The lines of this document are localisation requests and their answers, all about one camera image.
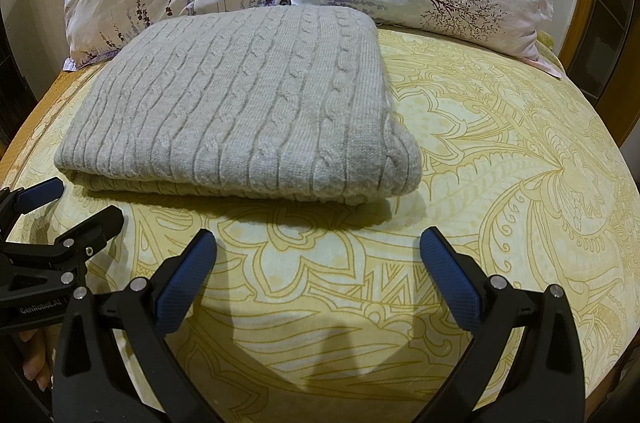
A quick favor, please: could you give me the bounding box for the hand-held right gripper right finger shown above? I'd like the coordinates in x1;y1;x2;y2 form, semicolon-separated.
415;227;586;423

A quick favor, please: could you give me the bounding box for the person's left hand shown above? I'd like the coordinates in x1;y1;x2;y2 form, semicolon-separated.
19;332;55;393

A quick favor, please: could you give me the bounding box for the dark cabinet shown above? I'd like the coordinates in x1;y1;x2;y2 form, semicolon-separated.
0;0;67;156

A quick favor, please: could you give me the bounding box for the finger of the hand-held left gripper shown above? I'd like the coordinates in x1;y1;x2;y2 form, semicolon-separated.
0;206;125;304
0;180;65;231

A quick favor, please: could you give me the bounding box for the yellow patterned bedsheet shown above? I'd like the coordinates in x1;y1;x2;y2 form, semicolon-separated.
0;28;640;423

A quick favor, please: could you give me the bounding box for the beige cable-knit sweater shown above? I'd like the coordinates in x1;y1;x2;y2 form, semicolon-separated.
54;5;425;206

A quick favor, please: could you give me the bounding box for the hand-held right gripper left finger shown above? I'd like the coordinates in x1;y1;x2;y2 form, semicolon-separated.
52;229;221;423

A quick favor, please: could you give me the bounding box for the dark shelf unit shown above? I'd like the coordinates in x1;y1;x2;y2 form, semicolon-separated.
570;0;638;146

